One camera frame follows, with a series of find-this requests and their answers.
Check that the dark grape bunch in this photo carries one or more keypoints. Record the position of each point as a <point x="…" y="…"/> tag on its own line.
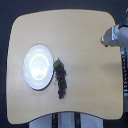
<point x="60" y="73"/>

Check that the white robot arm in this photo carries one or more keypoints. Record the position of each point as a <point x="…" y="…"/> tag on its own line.
<point x="117" y="36"/>

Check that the white round plate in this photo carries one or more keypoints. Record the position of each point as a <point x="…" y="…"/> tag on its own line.
<point x="38" y="67"/>

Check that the white table base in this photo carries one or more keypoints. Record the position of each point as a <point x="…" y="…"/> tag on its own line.
<point x="67" y="120"/>

